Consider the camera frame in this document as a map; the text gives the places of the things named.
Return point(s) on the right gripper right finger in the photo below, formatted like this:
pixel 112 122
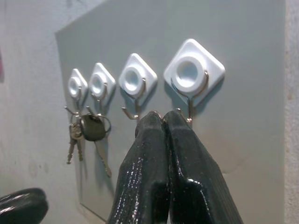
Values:
pixel 194 186

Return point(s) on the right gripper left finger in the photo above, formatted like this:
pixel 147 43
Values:
pixel 142 177

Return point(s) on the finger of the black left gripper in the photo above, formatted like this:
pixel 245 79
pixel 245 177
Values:
pixel 23 207

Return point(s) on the black head car key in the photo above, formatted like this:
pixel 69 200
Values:
pixel 93 130

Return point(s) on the silver key bunch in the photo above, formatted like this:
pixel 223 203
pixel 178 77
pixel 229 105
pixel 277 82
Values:
pixel 75 135

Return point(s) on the grey wall panel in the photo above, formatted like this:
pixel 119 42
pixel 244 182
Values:
pixel 257 140

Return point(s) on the white square wall hook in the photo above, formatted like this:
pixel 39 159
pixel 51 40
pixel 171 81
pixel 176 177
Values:
pixel 73 90
pixel 149 70
pixel 210 63
pixel 109 79

